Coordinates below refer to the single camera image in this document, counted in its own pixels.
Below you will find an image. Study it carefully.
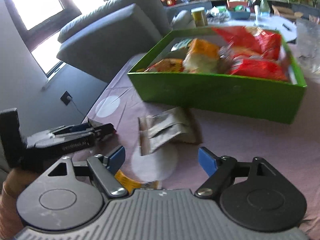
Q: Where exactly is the yellow green snack packet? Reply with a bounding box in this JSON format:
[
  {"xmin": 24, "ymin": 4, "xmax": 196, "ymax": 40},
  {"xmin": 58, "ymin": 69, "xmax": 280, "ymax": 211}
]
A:
[{"xmin": 115, "ymin": 170, "xmax": 162, "ymax": 193}]

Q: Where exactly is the brown grey snack packet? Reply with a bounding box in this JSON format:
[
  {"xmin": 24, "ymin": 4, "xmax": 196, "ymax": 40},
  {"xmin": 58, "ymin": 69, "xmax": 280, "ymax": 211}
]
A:
[{"xmin": 138, "ymin": 107, "xmax": 202, "ymax": 155}]

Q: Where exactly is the red snack packet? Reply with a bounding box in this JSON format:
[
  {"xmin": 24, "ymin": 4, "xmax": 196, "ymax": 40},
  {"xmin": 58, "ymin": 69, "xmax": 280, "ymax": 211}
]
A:
[{"xmin": 229, "ymin": 58, "xmax": 288, "ymax": 82}]

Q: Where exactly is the orange snack packet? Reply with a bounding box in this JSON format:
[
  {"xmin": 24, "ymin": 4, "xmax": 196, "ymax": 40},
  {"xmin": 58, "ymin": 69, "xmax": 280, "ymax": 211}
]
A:
[{"xmin": 183, "ymin": 38, "xmax": 220, "ymax": 73}]

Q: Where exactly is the large red snack bag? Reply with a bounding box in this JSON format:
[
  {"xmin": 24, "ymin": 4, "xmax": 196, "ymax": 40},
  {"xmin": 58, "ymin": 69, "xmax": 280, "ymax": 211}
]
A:
[{"xmin": 212, "ymin": 26, "xmax": 282, "ymax": 60}]

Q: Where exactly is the pink dotted tablecloth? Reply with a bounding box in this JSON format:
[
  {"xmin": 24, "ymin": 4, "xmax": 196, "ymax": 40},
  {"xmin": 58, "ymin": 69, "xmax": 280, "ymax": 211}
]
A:
[{"xmin": 73, "ymin": 55, "xmax": 319, "ymax": 239}]

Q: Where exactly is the green cardboard box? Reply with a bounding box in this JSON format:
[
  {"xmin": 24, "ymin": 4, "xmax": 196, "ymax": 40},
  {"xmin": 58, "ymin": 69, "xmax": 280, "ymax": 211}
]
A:
[{"xmin": 127, "ymin": 28, "xmax": 307, "ymax": 124}]

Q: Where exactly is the grey sofa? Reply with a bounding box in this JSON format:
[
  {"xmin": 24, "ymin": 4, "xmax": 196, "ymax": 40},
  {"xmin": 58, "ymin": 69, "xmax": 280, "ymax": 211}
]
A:
[{"xmin": 57, "ymin": 0, "xmax": 195, "ymax": 82}]

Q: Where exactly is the yellow tin can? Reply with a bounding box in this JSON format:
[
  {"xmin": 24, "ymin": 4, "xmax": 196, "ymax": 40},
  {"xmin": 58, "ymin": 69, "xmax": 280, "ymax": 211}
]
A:
[{"xmin": 191, "ymin": 7, "xmax": 208, "ymax": 27}]

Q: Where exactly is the round white coffee table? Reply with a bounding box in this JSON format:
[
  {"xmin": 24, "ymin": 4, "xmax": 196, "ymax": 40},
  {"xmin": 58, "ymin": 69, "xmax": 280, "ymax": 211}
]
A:
[{"xmin": 208, "ymin": 14, "xmax": 297, "ymax": 42}]

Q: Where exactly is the blue plastic basket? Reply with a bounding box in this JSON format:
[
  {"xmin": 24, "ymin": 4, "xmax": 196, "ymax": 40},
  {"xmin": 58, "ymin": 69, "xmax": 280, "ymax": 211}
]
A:
[{"xmin": 227, "ymin": 8, "xmax": 251, "ymax": 20}]

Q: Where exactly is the wall power socket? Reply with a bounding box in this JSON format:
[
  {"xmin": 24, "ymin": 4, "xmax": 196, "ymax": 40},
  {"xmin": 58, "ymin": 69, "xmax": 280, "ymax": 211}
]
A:
[{"xmin": 60, "ymin": 91, "xmax": 73, "ymax": 106}]

